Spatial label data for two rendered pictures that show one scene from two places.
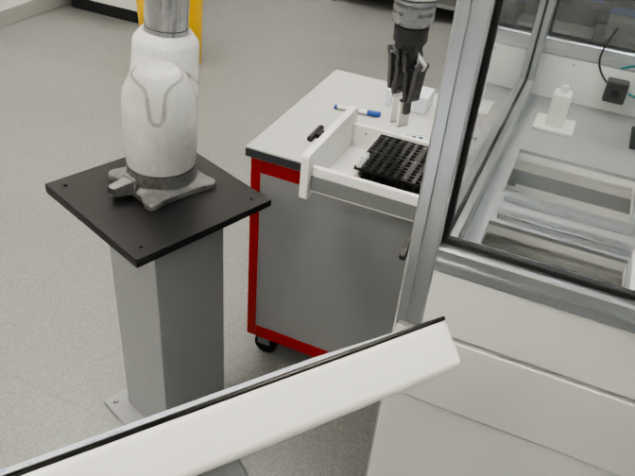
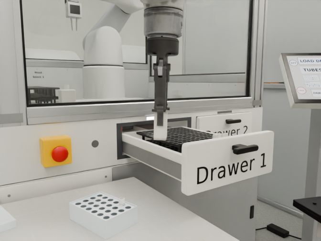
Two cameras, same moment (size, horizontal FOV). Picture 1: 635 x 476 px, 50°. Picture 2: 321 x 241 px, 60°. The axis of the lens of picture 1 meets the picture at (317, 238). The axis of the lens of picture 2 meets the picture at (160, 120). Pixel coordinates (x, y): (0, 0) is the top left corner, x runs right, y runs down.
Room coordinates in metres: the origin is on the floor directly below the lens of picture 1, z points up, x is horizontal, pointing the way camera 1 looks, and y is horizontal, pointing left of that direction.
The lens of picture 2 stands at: (2.00, 0.23, 1.05)
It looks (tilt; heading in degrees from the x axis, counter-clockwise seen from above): 8 degrees down; 216
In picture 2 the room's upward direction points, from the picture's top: straight up
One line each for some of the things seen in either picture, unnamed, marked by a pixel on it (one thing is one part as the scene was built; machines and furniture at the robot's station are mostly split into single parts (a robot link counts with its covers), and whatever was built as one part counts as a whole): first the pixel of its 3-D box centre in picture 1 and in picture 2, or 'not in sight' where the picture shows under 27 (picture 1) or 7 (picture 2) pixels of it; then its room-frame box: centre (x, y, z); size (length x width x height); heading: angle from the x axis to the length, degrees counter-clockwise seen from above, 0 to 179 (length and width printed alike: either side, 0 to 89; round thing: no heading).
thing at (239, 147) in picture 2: (320, 134); (241, 148); (1.40, 0.02, 0.91); 0.07 x 0.04 x 0.01; 159
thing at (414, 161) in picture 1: (413, 175); (180, 145); (1.32, -0.20, 0.87); 0.22 x 0.18 x 0.06; 69
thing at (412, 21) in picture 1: (414, 10); (163, 26); (1.46, -0.16, 1.18); 0.09 x 0.09 x 0.06
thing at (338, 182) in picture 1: (417, 178); (178, 146); (1.31, -0.21, 0.86); 0.40 x 0.26 x 0.06; 69
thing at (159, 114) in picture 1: (160, 113); not in sight; (1.34, 0.37, 0.95); 0.18 x 0.16 x 0.22; 10
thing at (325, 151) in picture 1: (330, 149); (232, 159); (1.39, -0.01, 0.87); 0.29 x 0.02 x 0.11; 159
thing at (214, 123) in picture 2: not in sight; (225, 128); (0.98, -0.20, 0.87); 0.29 x 0.02 x 0.11; 159
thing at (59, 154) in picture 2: not in sight; (59, 153); (1.60, -0.38, 0.88); 0.04 x 0.03 x 0.04; 159
